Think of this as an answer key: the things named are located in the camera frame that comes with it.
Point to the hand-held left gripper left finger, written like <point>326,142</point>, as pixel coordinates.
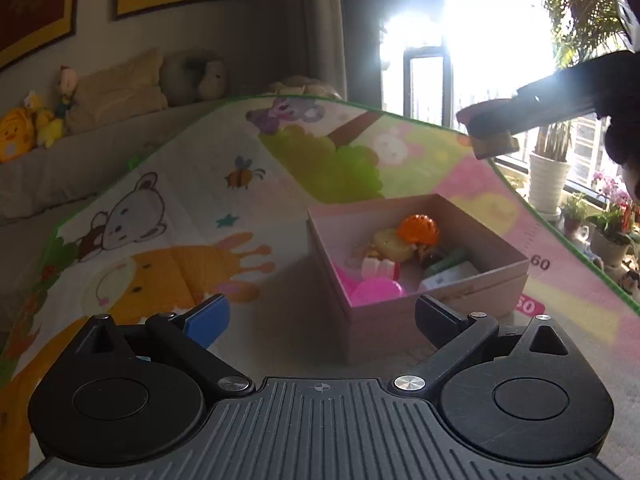
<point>210,316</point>

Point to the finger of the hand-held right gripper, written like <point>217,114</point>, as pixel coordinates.
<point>550,97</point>

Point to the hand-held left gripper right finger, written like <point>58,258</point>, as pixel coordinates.
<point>437,317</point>

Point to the pink cardboard box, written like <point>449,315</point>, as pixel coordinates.
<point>400,325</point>

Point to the white green toy block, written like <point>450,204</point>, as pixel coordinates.
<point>447,276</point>

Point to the round pink toy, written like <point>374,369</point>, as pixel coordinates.
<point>377,291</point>

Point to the small tan toy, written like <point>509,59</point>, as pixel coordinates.
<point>495,146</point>

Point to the white red toy piece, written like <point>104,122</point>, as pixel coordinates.
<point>377,266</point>

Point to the orange toy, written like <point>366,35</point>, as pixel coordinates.
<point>419,229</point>

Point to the green toy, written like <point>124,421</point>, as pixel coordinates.
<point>447,260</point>

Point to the white ribbed plant pot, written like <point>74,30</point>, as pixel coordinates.
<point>548,180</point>

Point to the palm plant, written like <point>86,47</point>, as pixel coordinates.
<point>575,5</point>

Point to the pink orchid plant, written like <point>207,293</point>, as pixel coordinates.
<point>610,187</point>

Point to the pink scoop toy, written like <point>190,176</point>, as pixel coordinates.
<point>342,282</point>

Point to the cartoon play mat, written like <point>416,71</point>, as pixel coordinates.
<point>190,200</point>

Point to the grey plush bear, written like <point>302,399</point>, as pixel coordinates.
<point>212,77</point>

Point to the grey plush sheep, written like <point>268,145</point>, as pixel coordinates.
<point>180,77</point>

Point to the grey curtain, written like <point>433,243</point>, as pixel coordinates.
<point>320,25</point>

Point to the beige pillow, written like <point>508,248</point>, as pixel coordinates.
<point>117,90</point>

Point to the beige plush toy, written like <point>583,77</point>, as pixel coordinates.
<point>305,86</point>

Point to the small yellow plush duck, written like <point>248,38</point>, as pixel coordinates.
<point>46,125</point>

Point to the large yellow plush toy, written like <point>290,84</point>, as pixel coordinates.
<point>15,135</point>

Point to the brown-haired cartoon doll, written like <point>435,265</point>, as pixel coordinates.
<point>65,90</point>

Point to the window frame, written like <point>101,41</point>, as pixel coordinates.
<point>427,85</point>

